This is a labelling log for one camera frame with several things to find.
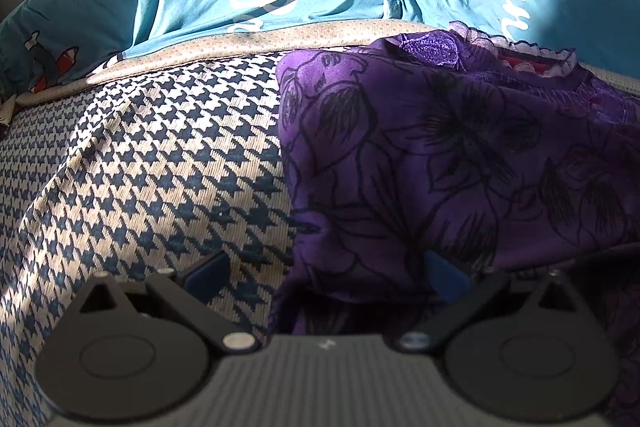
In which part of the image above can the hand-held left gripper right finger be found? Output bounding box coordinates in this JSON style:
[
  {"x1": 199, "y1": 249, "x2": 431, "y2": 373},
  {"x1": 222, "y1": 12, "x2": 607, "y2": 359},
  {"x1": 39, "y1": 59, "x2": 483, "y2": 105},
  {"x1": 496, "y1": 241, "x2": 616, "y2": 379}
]
[{"x1": 395, "y1": 251, "x2": 577, "y2": 354}]

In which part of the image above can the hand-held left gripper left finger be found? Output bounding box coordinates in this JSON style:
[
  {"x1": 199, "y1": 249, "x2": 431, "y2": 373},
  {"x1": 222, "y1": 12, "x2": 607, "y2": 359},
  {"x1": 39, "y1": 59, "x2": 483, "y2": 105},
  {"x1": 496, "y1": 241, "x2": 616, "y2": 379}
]
[{"x1": 79, "y1": 251, "x2": 261, "y2": 354}]

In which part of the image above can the purple floral blouse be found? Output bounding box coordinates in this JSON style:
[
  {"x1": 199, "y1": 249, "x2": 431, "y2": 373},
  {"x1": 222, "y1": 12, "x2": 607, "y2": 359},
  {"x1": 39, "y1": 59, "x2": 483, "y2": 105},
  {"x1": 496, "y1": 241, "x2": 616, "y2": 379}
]
[{"x1": 272, "y1": 21, "x2": 640, "y2": 408}]

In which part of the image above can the blue houndstooth sofa cushion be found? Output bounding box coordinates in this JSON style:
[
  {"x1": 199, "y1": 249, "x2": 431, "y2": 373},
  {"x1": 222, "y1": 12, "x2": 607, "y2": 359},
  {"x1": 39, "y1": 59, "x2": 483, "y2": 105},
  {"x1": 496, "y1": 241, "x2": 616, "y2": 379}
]
[{"x1": 0, "y1": 19, "x2": 640, "y2": 427}]

